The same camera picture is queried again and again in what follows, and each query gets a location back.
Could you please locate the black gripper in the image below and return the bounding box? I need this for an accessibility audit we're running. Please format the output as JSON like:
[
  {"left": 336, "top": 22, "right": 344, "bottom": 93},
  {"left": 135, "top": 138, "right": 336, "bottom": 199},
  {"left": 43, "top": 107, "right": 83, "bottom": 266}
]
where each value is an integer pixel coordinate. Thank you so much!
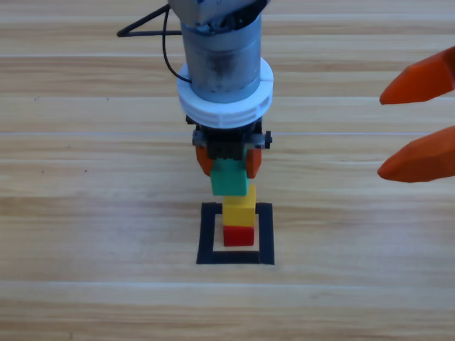
[{"left": 186, "top": 115, "right": 273, "bottom": 180}]

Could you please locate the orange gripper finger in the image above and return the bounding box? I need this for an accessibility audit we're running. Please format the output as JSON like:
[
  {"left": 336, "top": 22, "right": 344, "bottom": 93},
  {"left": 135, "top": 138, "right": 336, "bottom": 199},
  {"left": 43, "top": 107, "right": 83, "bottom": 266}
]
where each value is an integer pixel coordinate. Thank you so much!
[
  {"left": 378, "top": 45, "right": 455, "bottom": 106},
  {"left": 376, "top": 124, "right": 455, "bottom": 184}
]

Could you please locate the green wooden cube block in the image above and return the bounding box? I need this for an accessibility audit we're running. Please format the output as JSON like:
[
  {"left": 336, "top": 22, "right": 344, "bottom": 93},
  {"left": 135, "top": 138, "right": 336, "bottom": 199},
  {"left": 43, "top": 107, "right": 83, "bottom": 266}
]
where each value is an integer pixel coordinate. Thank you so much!
[{"left": 210, "top": 158, "right": 249, "bottom": 197}]

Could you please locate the yellow wooden cube block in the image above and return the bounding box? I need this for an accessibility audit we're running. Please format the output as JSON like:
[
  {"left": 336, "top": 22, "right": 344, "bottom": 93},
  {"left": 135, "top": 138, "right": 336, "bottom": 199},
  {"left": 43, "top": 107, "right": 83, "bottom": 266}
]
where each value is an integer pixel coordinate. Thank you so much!
[{"left": 222, "top": 183, "right": 257, "bottom": 227}]

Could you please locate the red wooden cube block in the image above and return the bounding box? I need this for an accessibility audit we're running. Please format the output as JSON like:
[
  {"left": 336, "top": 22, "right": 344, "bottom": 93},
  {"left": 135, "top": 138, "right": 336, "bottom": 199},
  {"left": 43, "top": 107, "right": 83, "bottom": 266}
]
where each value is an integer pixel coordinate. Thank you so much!
[{"left": 223, "top": 225, "right": 256, "bottom": 247}]

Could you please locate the black tape square outline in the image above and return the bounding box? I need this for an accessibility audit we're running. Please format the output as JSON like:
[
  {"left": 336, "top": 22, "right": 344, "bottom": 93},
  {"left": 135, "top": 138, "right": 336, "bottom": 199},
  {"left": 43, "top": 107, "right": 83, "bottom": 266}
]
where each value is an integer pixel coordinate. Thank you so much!
[{"left": 196, "top": 201, "right": 276, "bottom": 266}]

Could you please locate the white wrist ring mount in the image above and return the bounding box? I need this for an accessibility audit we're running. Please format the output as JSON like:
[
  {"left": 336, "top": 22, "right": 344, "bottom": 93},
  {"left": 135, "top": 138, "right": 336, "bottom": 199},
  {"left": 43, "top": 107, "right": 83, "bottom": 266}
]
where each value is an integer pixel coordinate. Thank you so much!
[{"left": 176, "top": 58, "right": 275, "bottom": 129}]

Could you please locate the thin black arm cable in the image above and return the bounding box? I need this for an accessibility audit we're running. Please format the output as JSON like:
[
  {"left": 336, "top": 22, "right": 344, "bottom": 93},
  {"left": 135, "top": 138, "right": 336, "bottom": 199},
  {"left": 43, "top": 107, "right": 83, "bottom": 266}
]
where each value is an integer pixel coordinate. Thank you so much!
[{"left": 162, "top": 5, "right": 193, "bottom": 85}]

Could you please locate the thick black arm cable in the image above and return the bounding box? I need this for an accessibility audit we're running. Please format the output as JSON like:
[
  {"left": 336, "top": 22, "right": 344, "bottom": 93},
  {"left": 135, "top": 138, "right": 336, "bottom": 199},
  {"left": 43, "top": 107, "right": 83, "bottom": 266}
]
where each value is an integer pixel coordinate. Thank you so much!
[{"left": 116, "top": 4, "right": 184, "bottom": 38}]

